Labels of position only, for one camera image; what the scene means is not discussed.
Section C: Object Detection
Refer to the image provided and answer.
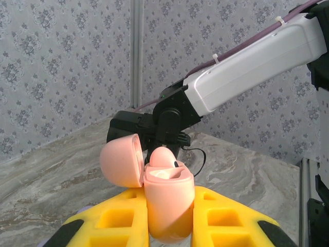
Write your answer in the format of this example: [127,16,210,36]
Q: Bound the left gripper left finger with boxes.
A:
[42,188,150,247]

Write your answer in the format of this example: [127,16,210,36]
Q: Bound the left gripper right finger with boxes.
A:
[192,186,299,247]

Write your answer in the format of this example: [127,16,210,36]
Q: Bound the pink earbud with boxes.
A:
[149,146,182,169]

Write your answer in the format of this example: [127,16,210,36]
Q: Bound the pink earbud charging case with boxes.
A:
[99,133,195,245]

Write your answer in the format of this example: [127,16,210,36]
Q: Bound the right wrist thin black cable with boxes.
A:
[179,147,207,178]

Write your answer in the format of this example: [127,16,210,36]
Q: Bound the aluminium frame post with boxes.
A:
[130,0,144,109]

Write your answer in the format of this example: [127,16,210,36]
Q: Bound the aluminium table side rail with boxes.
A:
[300,157,320,247]

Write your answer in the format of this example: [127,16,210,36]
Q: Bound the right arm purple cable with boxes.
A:
[133,0,322,112]

